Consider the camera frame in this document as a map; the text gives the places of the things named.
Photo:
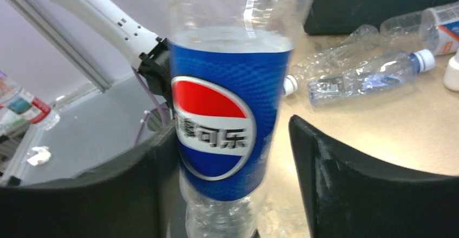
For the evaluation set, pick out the aluminium frame post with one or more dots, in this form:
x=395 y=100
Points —
x=48 y=28

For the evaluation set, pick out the crushed clear bottle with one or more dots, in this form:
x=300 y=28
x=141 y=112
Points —
x=357 y=47

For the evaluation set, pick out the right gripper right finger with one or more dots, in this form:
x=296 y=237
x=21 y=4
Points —
x=347 y=193

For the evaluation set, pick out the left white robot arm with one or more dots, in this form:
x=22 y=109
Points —
x=146 y=52

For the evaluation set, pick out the white PVC pipe frame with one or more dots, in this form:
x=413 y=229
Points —
x=451 y=76

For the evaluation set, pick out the small pepsi bottle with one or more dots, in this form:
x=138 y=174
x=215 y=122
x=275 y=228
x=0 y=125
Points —
x=228 y=66

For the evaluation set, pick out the dark green trash bin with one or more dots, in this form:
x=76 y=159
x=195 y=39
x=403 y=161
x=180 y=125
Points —
x=334 y=17

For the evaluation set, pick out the clear bottle near bin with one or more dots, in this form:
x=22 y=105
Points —
x=435 y=29

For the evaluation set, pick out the background labelled bottle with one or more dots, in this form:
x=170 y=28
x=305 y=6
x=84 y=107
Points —
x=26 y=105

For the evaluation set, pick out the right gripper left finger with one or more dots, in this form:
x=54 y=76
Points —
x=131 y=195

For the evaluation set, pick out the clear bottle white cap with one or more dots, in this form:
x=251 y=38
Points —
x=372 y=75

